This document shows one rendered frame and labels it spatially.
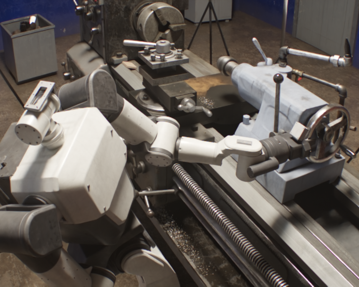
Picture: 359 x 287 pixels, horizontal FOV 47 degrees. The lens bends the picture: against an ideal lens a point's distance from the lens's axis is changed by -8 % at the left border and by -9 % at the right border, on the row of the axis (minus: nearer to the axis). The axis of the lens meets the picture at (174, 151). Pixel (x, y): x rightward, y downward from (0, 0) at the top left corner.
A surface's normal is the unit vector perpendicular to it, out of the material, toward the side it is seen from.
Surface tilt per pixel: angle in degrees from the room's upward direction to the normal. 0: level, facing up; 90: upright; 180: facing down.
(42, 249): 74
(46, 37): 90
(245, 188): 36
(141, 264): 90
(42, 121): 57
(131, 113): 63
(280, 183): 90
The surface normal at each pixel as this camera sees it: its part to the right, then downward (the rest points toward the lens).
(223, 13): 0.45, 0.50
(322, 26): -0.89, 0.25
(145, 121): 0.77, -0.14
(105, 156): 0.92, -0.07
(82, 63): -0.47, -0.58
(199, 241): 0.00, -0.83
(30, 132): -0.22, 0.73
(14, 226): -0.39, -0.40
